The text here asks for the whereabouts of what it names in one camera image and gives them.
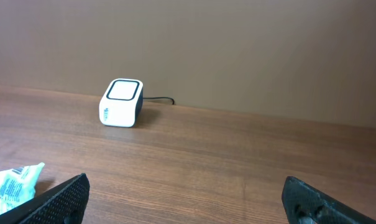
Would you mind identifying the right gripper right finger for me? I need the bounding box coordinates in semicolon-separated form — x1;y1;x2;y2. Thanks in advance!
282;176;376;224

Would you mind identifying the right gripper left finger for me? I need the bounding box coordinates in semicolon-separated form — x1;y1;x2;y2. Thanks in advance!
0;173;90;224

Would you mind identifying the light green wipes packet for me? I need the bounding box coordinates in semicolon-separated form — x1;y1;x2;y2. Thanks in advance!
0;162;45;215

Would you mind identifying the white barcode scanner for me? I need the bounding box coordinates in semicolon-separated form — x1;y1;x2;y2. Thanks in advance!
99;78;144;128

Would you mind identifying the black scanner cable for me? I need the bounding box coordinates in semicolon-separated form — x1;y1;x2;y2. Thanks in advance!
142;96;176;106

